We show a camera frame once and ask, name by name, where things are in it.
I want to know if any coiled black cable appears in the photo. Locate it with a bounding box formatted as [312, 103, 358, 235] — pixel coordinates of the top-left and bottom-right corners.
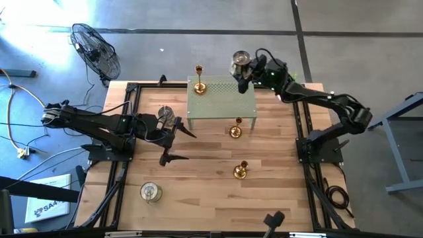
[325, 177, 355, 219]

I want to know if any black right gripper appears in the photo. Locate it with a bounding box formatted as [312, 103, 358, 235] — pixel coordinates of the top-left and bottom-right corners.
[237, 54, 293, 95]

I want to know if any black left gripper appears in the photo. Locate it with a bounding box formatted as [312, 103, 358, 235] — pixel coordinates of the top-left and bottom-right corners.
[132, 114, 198, 167]

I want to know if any black floor fan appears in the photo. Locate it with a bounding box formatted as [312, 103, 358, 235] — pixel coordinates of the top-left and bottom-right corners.
[69, 22, 122, 87]

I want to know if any black stand beam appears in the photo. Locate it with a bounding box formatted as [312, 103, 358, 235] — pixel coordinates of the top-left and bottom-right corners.
[0, 176, 80, 203]

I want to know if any pale green perforated table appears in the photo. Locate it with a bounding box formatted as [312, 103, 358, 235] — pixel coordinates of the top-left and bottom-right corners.
[186, 75, 258, 131]

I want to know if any grey-blue metal stand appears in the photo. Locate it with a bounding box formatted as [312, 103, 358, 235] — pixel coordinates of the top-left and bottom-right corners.
[368, 92, 423, 195]

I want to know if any white printed cardboard box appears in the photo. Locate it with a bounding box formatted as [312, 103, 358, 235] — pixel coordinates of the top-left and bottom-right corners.
[24, 173, 72, 224]

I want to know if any black floor bar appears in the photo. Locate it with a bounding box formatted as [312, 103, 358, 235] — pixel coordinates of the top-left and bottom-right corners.
[0, 69, 37, 79]

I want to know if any black aluminium rig frame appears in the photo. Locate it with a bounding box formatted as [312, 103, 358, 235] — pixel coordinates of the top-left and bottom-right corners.
[74, 81, 358, 238]

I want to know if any yellow power cable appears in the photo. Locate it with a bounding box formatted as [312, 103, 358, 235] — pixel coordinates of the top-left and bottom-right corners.
[0, 67, 46, 159]

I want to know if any silver bracket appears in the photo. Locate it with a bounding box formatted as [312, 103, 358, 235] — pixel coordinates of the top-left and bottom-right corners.
[104, 231, 143, 237]
[289, 232, 328, 238]

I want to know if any brass candlestick holder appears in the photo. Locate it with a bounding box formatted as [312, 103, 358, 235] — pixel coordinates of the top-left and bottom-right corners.
[193, 64, 208, 96]
[233, 160, 250, 180]
[228, 116, 244, 139]

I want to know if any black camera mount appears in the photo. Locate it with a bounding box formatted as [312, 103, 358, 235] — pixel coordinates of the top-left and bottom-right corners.
[262, 210, 286, 238]

